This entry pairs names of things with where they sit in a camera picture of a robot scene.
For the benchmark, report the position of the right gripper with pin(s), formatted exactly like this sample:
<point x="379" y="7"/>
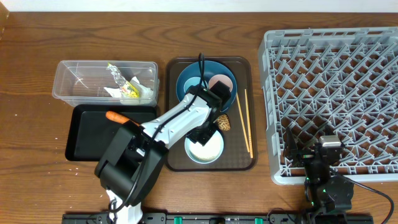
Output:
<point x="305" y="156"/>

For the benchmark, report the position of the brown serving tray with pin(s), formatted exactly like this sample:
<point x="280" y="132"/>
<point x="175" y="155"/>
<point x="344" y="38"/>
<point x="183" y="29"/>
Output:
<point x="234" y="155"/>

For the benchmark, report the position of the white rice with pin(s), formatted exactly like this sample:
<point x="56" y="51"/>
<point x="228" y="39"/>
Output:
<point x="205" y="153"/>

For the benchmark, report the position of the right wooden chopstick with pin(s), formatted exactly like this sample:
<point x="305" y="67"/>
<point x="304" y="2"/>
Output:
<point x="248" y="124"/>

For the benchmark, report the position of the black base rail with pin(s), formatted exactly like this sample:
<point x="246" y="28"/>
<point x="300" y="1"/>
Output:
<point x="162" y="218"/>

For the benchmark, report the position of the light blue bowl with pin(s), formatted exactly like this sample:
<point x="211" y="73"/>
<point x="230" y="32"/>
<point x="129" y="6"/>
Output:
<point x="216" y="139"/>

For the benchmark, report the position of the brown shiitake mushroom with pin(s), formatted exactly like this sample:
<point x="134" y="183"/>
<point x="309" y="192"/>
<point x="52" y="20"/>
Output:
<point x="223" y="122"/>

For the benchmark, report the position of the light blue cup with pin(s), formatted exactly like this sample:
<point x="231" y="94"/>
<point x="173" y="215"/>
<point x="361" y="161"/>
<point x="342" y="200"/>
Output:
<point x="193" y="81"/>

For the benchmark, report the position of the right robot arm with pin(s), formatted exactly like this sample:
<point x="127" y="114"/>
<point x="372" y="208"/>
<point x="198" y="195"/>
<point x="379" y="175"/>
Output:
<point x="329" y="195"/>

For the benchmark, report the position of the dark blue plate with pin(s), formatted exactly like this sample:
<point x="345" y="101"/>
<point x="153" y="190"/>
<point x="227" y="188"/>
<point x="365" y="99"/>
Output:
<point x="211" y="68"/>

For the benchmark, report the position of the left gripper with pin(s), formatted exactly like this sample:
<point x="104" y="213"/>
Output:
<point x="201" y="134"/>

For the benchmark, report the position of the black plastic tray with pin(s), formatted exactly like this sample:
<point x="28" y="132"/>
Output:
<point x="91" y="132"/>

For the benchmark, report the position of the snack wrapper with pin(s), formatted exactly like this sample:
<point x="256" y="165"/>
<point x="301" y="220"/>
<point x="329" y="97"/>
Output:
<point x="126" y="88"/>

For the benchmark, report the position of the pink cup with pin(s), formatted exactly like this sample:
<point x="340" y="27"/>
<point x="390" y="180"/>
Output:
<point x="221" y="78"/>

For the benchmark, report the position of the left wooden chopstick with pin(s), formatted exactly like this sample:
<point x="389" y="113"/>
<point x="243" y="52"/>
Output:
<point x="242" y="123"/>

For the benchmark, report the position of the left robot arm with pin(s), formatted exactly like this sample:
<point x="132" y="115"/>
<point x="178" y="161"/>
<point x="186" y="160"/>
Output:
<point x="134" y="159"/>

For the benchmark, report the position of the wooden chopstick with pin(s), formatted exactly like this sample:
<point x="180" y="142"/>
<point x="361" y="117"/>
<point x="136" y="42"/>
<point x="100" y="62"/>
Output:
<point x="242" y="123"/>
<point x="248" y="124"/>

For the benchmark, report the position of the orange carrot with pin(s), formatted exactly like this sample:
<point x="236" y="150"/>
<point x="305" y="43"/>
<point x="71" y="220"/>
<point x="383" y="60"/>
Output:
<point x="118" y="118"/>

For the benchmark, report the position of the grey dishwasher rack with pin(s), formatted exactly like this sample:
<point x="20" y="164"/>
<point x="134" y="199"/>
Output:
<point x="345" y="79"/>

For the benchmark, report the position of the clear plastic bin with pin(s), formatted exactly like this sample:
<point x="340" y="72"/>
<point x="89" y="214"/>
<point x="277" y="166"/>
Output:
<point x="82" y="81"/>

